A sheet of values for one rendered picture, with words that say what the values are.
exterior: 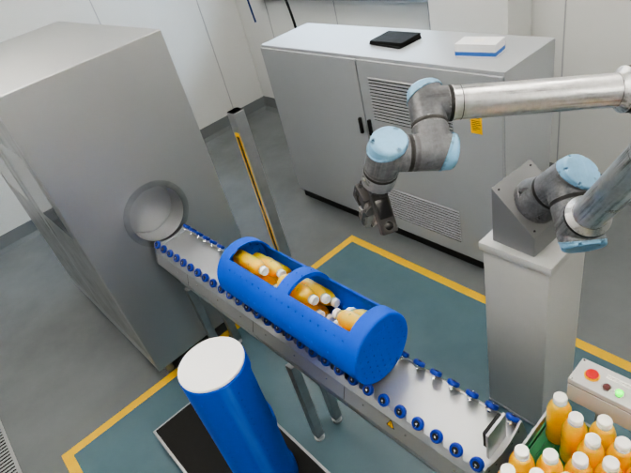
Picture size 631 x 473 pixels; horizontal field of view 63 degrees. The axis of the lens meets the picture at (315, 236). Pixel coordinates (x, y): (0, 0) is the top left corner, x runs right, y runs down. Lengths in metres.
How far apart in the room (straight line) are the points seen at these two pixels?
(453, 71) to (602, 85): 1.69
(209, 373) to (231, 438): 0.32
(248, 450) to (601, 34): 3.33
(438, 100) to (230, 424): 1.50
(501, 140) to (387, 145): 1.90
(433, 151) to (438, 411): 1.00
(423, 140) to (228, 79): 5.75
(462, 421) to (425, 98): 1.10
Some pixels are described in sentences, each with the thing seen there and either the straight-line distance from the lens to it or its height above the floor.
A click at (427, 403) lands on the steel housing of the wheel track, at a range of 1.96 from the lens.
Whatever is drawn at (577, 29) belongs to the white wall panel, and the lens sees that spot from 4.15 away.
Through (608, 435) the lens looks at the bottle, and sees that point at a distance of 1.76.
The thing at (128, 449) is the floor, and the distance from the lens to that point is 3.51.
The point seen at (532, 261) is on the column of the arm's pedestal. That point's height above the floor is 1.10.
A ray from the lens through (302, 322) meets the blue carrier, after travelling 1.96.
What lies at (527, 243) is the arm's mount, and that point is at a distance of 2.18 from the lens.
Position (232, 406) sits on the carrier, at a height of 0.91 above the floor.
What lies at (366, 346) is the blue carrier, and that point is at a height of 1.17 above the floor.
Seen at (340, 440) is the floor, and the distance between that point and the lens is 3.03.
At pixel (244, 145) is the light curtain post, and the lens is 2.48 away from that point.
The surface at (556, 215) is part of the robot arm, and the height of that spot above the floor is 1.35.
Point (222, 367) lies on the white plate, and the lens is 2.12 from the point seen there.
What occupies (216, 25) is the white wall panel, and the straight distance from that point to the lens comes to 6.78.
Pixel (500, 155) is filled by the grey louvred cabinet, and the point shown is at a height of 0.97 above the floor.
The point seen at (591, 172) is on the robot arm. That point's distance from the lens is 2.06.
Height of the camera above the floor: 2.53
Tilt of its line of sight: 35 degrees down
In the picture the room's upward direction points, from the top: 16 degrees counter-clockwise
